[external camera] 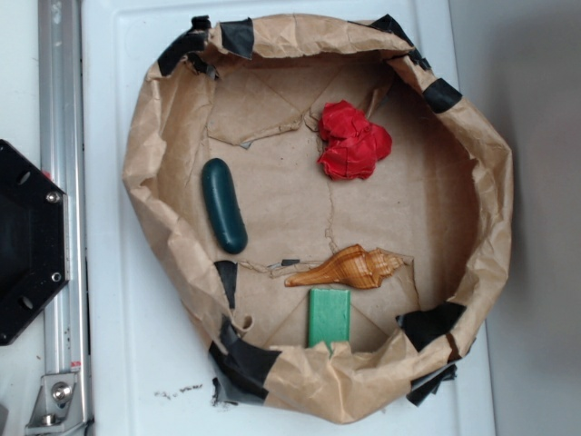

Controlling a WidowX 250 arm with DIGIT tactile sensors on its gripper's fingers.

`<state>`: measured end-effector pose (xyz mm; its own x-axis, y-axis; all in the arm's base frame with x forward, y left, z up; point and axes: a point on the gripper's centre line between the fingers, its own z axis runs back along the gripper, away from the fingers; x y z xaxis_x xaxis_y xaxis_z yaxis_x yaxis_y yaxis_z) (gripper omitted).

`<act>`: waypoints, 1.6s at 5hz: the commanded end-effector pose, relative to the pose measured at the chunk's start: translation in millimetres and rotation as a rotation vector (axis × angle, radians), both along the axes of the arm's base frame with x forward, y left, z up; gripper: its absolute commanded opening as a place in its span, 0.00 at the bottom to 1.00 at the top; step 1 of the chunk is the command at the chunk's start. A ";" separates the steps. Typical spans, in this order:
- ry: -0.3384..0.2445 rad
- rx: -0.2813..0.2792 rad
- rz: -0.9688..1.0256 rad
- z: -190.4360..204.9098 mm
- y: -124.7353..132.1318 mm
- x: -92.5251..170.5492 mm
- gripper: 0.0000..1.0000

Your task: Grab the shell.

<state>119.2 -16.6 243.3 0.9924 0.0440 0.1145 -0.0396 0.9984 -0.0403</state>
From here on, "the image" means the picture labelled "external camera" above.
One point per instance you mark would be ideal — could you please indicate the brown spiral conch shell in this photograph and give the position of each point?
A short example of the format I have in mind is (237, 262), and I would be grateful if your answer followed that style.
(353, 266)

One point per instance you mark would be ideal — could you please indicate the brown paper lined bin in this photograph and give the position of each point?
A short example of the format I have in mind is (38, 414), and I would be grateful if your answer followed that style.
(251, 93)

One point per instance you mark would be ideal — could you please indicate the dark green oblong pickle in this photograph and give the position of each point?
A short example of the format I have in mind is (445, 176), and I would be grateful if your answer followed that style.
(222, 206)

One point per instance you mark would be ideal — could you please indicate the crumpled red paper ball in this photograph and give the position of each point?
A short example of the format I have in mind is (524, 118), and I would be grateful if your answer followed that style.
(354, 144)

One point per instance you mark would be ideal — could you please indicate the green rectangular block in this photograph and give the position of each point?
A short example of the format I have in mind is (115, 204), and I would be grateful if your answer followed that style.
(329, 317)

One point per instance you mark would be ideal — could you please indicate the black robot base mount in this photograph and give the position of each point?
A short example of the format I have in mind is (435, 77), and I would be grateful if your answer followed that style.
(33, 242)

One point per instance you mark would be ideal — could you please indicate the aluminium extrusion rail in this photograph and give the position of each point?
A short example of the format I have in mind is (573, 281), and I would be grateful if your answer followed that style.
(66, 318)

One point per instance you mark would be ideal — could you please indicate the metal corner bracket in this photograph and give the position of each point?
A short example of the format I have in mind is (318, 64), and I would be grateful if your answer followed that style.
(58, 408)

